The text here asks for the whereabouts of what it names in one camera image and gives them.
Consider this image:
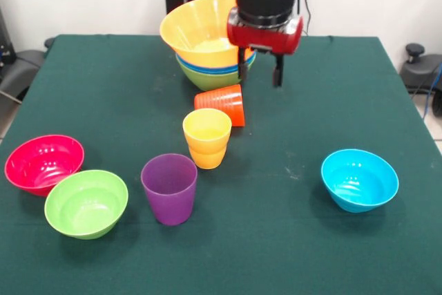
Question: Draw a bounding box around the small green bowl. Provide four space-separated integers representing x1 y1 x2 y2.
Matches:
44 169 129 240

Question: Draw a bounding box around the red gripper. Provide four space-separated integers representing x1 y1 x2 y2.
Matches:
227 6 305 88

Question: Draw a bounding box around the large green bowl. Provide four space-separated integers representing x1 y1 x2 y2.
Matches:
176 59 256 91

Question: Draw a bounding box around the large orange bowl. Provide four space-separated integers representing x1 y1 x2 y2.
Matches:
159 0 258 68

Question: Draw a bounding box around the dark green tablecloth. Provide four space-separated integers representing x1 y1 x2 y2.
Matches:
0 34 442 295

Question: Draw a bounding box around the red cup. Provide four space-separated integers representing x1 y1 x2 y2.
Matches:
193 84 247 128

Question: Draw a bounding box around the small light blue bowl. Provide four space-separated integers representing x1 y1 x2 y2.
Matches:
320 149 400 213

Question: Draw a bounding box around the dark grey pedestal foot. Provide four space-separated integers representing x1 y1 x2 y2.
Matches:
400 43 442 94
0 49 46 102

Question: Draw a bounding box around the purple cup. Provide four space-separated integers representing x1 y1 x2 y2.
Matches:
140 153 198 226

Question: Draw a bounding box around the small pink bowl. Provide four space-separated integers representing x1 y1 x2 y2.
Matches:
4 134 86 197

